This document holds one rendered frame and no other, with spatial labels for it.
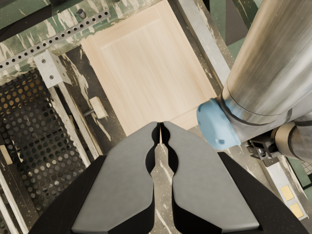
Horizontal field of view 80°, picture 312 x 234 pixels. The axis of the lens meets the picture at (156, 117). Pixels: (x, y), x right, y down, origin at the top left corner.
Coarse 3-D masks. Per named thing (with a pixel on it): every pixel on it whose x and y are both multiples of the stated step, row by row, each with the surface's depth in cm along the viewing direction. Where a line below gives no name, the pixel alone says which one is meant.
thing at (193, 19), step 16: (176, 0) 72; (192, 0) 70; (192, 16) 70; (192, 32) 72; (208, 32) 69; (208, 48) 69; (208, 64) 72; (224, 64) 69; (224, 80) 69; (272, 176) 67
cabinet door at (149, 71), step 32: (128, 32) 72; (160, 32) 72; (96, 64) 72; (128, 64) 72; (160, 64) 72; (192, 64) 71; (128, 96) 72; (160, 96) 71; (192, 96) 71; (128, 128) 71; (160, 128) 71
